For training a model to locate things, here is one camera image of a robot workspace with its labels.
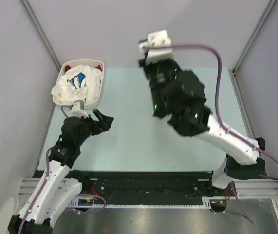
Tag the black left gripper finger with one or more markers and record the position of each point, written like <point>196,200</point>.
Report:
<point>103,120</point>
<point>100,128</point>

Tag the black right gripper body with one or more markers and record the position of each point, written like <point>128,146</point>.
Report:
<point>160,73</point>

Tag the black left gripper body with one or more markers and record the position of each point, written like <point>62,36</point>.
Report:
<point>88,127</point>

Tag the white plastic laundry basket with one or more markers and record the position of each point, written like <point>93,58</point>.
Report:
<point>89,62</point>

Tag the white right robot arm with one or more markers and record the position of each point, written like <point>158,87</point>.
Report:
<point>180,94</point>

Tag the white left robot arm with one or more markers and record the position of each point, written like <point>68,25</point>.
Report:
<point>59,183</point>

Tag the white t shirt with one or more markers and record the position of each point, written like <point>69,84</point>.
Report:
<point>78,84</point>

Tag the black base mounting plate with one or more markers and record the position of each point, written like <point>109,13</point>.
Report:
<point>152,188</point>

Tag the red t shirt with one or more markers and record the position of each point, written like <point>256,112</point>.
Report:
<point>68,68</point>

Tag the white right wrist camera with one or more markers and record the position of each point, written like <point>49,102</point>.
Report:
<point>156,47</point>

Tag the right aluminium frame post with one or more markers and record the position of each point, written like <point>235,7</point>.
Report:
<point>255,34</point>

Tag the aluminium frame post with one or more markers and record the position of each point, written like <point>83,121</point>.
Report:
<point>255,34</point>
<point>30,13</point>

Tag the left aluminium frame post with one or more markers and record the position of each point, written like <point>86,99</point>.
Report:
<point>30,13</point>

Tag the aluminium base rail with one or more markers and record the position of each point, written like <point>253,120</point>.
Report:
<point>246,189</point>

